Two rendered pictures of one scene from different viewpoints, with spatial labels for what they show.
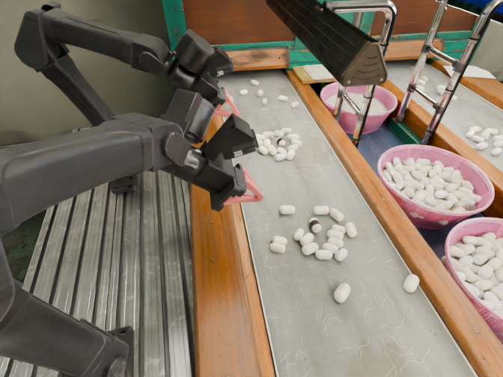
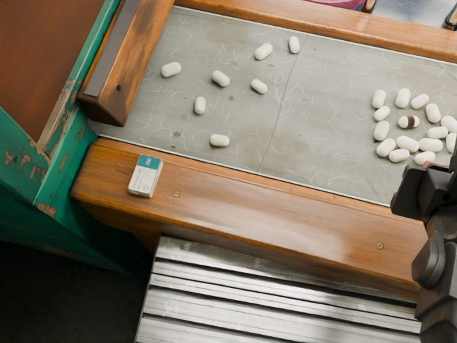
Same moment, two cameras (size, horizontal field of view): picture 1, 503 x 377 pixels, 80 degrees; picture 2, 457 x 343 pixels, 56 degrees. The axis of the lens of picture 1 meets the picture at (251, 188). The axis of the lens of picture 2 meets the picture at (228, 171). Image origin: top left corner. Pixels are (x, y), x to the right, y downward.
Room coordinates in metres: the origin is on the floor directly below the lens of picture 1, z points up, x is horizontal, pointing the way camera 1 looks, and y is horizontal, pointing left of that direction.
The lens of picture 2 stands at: (0.87, 0.35, 1.39)
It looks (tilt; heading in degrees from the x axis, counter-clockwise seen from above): 68 degrees down; 296
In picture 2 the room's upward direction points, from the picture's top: 1 degrees counter-clockwise
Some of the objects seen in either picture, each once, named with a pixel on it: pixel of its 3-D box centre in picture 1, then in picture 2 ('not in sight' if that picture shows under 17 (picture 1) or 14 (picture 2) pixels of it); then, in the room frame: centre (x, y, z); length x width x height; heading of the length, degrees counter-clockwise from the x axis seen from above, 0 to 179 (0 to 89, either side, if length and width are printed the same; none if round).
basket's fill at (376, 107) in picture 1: (354, 111); not in sight; (1.01, -0.38, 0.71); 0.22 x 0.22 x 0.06
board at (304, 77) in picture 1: (335, 72); not in sight; (1.22, -0.35, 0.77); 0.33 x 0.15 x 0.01; 100
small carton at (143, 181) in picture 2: not in sight; (145, 175); (1.09, 0.19, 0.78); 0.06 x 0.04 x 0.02; 100
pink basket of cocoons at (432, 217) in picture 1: (425, 188); not in sight; (0.57, -0.46, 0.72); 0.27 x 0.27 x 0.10
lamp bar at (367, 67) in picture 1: (309, 15); not in sight; (0.79, -0.14, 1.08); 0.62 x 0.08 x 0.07; 10
